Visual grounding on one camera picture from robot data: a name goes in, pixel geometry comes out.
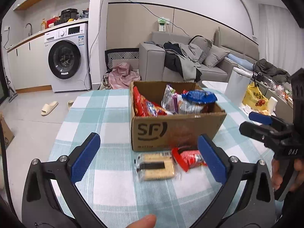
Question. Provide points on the grey sofa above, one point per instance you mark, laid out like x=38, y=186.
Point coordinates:
x=152, y=55

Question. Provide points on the clear cracker packet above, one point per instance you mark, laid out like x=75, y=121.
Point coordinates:
x=155, y=166

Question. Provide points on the dark jacket on side table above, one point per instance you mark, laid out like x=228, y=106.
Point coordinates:
x=278, y=75

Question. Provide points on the clothes pile on sofa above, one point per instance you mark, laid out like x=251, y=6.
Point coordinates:
x=183, y=59

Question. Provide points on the person's right hand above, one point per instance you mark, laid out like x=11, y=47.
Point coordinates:
x=277, y=178

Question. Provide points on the small red snack packet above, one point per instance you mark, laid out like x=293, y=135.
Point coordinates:
x=187, y=158

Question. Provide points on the person's left hand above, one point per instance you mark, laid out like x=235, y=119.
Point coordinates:
x=147, y=221

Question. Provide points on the white cylindrical appliance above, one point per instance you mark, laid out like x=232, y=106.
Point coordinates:
x=237, y=86

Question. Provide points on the beige slipper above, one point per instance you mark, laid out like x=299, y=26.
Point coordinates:
x=48, y=108

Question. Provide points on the yellow plastic bag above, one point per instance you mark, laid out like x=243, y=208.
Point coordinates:
x=254, y=98

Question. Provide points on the white kitchen cabinet counter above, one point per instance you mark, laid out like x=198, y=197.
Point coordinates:
x=27, y=62

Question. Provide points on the teal plaid tablecloth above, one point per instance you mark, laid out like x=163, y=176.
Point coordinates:
x=110, y=185

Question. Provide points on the red cone snack bag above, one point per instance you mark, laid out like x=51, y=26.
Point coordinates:
x=144, y=107

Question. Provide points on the pink cloth on chair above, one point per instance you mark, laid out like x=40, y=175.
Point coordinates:
x=121, y=76

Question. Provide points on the black patterned chair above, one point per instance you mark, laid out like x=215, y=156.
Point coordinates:
x=120, y=54

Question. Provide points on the white washing machine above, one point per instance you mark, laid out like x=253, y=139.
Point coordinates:
x=67, y=56

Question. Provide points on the grey sofa pillow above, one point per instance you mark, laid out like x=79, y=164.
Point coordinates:
x=215, y=56

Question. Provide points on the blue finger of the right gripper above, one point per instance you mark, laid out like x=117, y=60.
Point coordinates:
x=263, y=133
x=266, y=119

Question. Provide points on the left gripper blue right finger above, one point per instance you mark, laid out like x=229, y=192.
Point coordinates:
x=220, y=165

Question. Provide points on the small cardboard box on floor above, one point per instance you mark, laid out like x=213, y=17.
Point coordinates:
x=7, y=133

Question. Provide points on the purple grey snack bag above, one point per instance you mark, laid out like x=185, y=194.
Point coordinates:
x=173, y=102

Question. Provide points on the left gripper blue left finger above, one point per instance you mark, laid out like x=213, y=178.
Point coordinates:
x=81, y=157

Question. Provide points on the blue cookie packet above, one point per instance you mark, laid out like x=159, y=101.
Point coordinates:
x=199, y=96

